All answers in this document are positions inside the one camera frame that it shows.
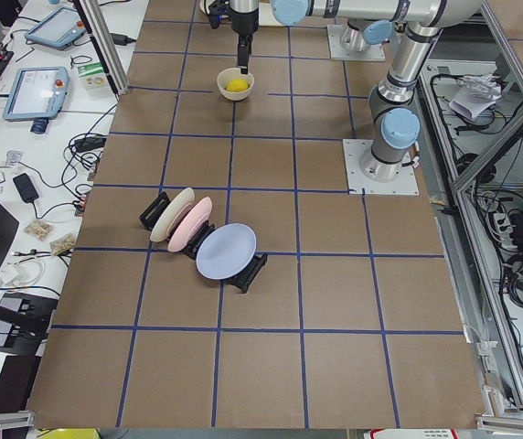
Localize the black phone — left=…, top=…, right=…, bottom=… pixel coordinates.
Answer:
left=13, top=173, right=39, bottom=203

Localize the black power adapter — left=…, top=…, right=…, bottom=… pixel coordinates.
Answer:
left=110, top=33, right=136, bottom=46

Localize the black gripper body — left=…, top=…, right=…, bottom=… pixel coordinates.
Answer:
left=207, top=0, right=259, bottom=38

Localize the blue teach pendant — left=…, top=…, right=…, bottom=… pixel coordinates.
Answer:
left=25, top=7, right=86, bottom=50
left=3, top=67, right=69, bottom=122

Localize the pink plate in rack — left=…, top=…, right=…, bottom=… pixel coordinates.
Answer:
left=167, top=197, right=212, bottom=252

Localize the aluminium frame post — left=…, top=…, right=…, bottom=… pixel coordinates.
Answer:
left=73, top=0, right=129, bottom=97

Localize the near blue teach pendant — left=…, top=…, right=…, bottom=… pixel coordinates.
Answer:
left=3, top=67, right=69, bottom=122

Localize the cream plate in rack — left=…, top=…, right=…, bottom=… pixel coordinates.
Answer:
left=150, top=187, right=195, bottom=242

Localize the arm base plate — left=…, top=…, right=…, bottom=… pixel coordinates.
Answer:
left=326, top=23, right=386, bottom=62
left=343, top=139, right=420, bottom=197

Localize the far blue teach pendant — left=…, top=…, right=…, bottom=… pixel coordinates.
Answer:
left=25, top=7, right=86, bottom=50

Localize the white ceramic bowl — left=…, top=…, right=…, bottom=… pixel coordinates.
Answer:
left=217, top=67, right=254, bottom=102

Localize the black plate rack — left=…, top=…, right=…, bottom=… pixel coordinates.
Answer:
left=139, top=187, right=268, bottom=293

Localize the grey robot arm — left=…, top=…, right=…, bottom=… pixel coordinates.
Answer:
left=271, top=1, right=482, bottom=182
left=202, top=1, right=401, bottom=74

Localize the green white carton box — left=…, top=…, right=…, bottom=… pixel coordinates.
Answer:
left=77, top=62, right=108, bottom=90

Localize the yellow lemon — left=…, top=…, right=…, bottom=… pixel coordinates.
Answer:
left=225, top=79, right=250, bottom=93

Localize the lavender plate in rack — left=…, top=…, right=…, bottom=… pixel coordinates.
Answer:
left=196, top=223, right=257, bottom=280

